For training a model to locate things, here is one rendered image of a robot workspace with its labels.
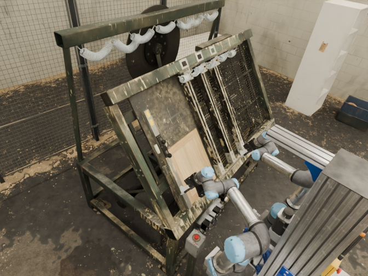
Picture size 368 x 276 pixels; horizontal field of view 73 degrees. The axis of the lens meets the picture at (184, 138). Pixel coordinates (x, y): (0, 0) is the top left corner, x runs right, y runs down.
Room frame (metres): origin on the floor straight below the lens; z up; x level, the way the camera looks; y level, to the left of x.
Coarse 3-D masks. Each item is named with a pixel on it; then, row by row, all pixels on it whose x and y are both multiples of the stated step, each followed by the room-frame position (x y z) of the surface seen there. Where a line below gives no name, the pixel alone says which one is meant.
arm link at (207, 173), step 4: (204, 168) 1.07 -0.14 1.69; (208, 168) 1.07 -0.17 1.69; (200, 172) 1.06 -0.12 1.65; (204, 172) 1.04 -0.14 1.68; (208, 172) 1.04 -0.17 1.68; (212, 172) 1.05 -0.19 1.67; (200, 176) 1.05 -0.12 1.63; (204, 176) 1.03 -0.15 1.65; (208, 176) 1.02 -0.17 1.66; (212, 176) 1.04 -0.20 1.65; (200, 180) 1.05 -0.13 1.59; (204, 180) 1.02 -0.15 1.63
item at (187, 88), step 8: (184, 72) 2.04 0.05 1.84; (184, 88) 2.05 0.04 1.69; (192, 88) 2.06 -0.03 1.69; (192, 96) 2.01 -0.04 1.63; (192, 104) 1.99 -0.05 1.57; (192, 112) 1.98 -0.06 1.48; (200, 112) 1.98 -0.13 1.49; (200, 120) 1.93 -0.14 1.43; (200, 128) 1.92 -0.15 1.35; (208, 128) 1.94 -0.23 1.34; (208, 136) 1.88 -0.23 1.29; (208, 144) 1.86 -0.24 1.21; (216, 152) 1.85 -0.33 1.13; (216, 160) 1.79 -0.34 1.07; (216, 168) 1.78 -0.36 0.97
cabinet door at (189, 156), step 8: (184, 136) 1.76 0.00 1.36; (192, 136) 1.81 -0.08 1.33; (176, 144) 1.65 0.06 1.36; (184, 144) 1.70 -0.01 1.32; (192, 144) 1.76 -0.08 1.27; (200, 144) 1.83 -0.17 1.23; (176, 152) 1.60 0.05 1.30; (184, 152) 1.65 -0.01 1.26; (192, 152) 1.71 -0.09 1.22; (200, 152) 1.78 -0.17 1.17; (176, 160) 1.55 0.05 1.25; (184, 160) 1.60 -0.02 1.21; (192, 160) 1.66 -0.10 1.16; (200, 160) 1.72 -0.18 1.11; (208, 160) 1.78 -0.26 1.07; (176, 168) 1.50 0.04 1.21; (184, 168) 1.55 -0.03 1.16; (192, 168) 1.61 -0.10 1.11; (200, 168) 1.67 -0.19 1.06; (184, 176) 1.50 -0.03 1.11; (184, 184) 1.45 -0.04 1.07; (192, 192) 1.46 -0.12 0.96; (192, 200) 1.40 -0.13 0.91
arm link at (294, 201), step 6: (300, 186) 1.20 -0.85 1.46; (294, 192) 1.22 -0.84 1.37; (300, 192) 1.17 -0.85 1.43; (306, 192) 1.15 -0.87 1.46; (288, 198) 1.22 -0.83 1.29; (294, 198) 1.18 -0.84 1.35; (300, 198) 1.16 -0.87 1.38; (288, 204) 1.18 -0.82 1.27; (294, 204) 1.17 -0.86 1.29; (300, 204) 1.17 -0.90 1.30; (294, 210) 1.15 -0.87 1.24
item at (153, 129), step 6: (144, 114) 1.60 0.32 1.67; (150, 114) 1.62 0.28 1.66; (150, 126) 1.57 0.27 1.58; (156, 126) 1.59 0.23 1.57; (156, 132) 1.56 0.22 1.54; (156, 138) 1.53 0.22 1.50; (162, 156) 1.49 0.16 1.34; (168, 162) 1.47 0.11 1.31; (174, 168) 1.47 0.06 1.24; (174, 174) 1.43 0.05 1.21; (174, 180) 1.41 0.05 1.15; (180, 180) 1.43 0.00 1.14; (180, 192) 1.37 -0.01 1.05; (186, 198) 1.36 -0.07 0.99; (186, 204) 1.33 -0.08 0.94
